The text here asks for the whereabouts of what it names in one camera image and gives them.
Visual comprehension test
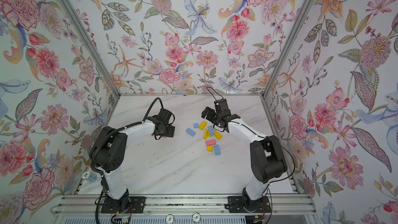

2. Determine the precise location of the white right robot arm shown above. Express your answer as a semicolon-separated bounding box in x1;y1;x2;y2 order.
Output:
202;99;289;213

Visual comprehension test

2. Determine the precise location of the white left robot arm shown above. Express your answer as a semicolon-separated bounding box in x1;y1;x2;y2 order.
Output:
89;108;175;210

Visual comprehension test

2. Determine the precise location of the blue block on yellow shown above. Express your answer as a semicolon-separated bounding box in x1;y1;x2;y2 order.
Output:
208;126;215;136

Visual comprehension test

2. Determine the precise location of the yellow angled block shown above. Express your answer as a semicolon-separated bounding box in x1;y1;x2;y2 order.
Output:
214;130;223;140

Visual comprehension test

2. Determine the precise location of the yellow rectangular block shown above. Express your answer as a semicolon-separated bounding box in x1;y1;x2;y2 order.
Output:
198;121;207;130

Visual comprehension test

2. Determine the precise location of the light blue long block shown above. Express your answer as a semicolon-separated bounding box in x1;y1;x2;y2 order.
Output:
186;128;196;137

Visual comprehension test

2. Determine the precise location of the pink lower block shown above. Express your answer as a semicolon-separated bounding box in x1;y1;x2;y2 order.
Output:
205;140;217;146

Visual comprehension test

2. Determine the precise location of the blue lower block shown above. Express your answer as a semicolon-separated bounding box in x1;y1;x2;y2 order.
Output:
213;145;221;156

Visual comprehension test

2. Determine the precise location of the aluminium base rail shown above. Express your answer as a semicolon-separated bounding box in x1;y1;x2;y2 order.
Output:
50;194;316;217

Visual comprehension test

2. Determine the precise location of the aluminium frame post right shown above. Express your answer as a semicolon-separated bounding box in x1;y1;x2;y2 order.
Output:
262;0;315;99

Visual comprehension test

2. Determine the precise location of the aluminium frame post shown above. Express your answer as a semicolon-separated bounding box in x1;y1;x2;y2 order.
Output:
262;0;315;99
59;0;121;100

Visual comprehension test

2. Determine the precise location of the aluminium frame post left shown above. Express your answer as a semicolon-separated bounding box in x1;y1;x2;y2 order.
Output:
59;0;121;100

